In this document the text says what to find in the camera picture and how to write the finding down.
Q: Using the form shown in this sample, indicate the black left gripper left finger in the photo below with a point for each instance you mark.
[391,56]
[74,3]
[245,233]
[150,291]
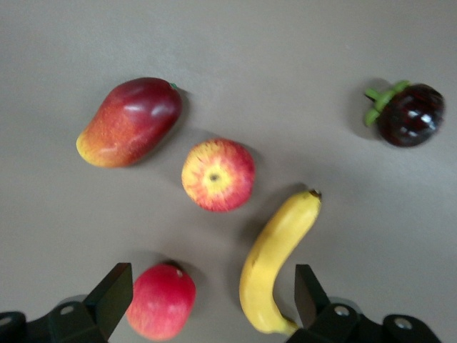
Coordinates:
[89,318]

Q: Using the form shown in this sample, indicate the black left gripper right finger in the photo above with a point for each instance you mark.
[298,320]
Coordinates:
[321,321]

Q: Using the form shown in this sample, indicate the yellow banana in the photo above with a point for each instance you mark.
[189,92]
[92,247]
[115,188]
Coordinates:
[271,257]

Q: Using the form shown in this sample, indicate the red yellow apple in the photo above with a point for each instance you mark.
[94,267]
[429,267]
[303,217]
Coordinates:
[218,175]

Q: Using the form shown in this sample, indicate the red pomegranate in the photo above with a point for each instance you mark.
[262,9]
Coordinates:
[160,303]

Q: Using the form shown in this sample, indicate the red yellow mango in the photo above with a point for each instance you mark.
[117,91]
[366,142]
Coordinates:
[128,121]

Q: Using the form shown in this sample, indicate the dark purple mangosteen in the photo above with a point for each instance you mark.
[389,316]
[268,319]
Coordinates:
[410,114]

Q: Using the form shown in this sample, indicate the brown table cover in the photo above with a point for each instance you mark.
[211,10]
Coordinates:
[250,43]

